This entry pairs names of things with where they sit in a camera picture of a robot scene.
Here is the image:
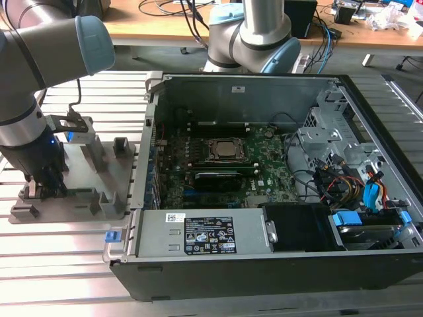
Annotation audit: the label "black RAM slot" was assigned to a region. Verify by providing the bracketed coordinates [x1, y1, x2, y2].
[186, 120, 249, 129]
[186, 127, 250, 137]

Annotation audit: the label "gray parts rack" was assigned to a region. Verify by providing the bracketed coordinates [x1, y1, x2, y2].
[8, 115, 138, 225]

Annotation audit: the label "gray power supply unit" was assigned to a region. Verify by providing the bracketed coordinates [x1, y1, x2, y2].
[134, 207, 275, 258]

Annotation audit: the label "large black case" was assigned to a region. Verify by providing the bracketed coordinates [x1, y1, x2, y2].
[71, 0, 112, 20]

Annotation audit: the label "metal CPU socket cover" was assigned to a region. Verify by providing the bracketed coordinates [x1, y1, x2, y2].
[204, 137, 249, 162]

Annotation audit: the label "black graphics card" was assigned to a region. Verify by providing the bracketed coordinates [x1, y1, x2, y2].
[193, 170, 244, 192]

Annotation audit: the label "silver CPU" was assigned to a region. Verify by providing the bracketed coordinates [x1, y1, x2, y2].
[213, 140, 244, 159]

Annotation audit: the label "black open PC case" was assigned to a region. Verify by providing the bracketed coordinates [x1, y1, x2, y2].
[102, 71, 423, 301]

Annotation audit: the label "green motherboard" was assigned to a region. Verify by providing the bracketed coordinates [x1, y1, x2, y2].
[155, 122, 300, 211]

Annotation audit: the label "silver metal drive cage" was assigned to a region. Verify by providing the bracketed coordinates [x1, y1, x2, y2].
[297, 88, 391, 186]

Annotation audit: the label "white power strip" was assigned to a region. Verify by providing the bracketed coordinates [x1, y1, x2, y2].
[295, 54, 311, 72]

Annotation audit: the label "black box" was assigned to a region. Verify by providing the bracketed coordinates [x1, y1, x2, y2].
[284, 0, 318, 39]

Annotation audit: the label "blue disk carrier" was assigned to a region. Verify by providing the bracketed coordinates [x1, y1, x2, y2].
[332, 211, 412, 238]

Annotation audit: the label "silver hard disk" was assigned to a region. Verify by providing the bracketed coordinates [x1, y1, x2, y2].
[336, 224, 397, 248]

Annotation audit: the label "small black device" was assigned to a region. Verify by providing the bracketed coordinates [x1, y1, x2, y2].
[333, 3, 360, 24]

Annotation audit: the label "wooden desk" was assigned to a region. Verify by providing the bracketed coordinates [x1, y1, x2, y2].
[102, 0, 423, 69]

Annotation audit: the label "white crumpled plastic bag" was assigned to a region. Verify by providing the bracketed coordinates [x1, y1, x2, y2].
[365, 3, 414, 32]

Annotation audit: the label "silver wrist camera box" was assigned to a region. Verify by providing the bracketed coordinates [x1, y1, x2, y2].
[46, 112, 97, 145]

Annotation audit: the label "black camera cable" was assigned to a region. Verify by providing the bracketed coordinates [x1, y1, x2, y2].
[67, 77, 83, 116]

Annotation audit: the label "black desk cables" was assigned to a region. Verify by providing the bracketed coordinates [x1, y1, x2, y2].
[138, 0, 186, 17]

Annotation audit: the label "yellow red power wires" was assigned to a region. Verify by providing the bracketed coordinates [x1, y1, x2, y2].
[327, 176, 364, 199]

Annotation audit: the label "blue hanging cable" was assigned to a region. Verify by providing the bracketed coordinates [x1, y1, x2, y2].
[322, 22, 335, 75]

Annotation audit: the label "blue flat data cable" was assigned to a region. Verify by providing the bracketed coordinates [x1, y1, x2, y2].
[363, 168, 384, 215]

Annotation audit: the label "orange red wires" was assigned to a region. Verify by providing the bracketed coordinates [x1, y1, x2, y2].
[366, 170, 390, 209]

